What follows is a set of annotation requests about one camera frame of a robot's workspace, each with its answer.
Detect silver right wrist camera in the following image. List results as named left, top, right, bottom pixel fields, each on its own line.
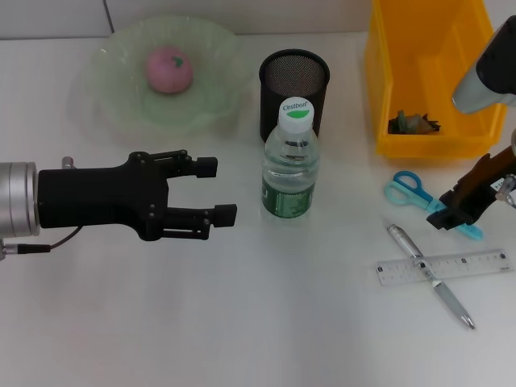
left=451, top=15, right=516, bottom=114

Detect pink peach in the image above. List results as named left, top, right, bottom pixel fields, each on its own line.
left=144, top=45, right=194, bottom=94

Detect blue scissors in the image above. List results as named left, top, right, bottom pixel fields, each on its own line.
left=385, top=171, right=484, bottom=242

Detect clear water bottle green label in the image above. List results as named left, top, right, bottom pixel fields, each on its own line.
left=260, top=96, right=322, bottom=219

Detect green plastic wrapper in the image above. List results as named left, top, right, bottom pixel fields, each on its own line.
left=387, top=109, right=443, bottom=135

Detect yellow plastic bin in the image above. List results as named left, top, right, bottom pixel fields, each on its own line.
left=364, top=0, right=514, bottom=158

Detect black mesh pen holder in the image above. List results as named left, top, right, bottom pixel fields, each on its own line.
left=258, top=48, right=331, bottom=144

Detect silver ballpoint pen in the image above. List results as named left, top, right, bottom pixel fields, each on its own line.
left=385, top=220, right=476, bottom=331

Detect green glass fruit plate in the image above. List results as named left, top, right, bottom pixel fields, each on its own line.
left=70, top=15, right=252, bottom=140

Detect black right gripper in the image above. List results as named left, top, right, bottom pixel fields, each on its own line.
left=426, top=144, right=516, bottom=233

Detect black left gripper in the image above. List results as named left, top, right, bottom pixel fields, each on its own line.
left=36, top=148, right=238, bottom=243

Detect clear plastic ruler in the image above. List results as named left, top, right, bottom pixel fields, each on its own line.
left=377, top=248, right=510, bottom=286

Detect right gripper silver connector post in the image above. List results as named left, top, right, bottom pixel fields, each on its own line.
left=495, top=173, right=516, bottom=209

